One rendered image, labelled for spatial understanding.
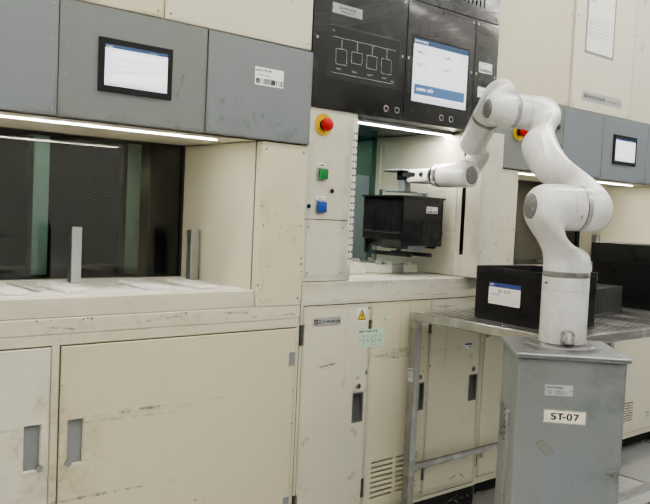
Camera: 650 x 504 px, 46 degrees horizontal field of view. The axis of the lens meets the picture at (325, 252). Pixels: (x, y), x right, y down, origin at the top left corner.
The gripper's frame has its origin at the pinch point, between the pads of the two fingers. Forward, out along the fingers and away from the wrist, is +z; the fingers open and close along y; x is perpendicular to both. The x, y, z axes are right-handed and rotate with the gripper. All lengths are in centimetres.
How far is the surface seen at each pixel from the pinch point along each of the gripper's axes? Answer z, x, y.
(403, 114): -18.7, 18.7, -21.3
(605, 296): -55, -40, 48
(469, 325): -46, -48, -14
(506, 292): -53, -38, -5
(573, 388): -97, -56, -36
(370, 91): -18.9, 24.1, -36.8
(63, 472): -19, -82, -133
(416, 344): -23, -58, -14
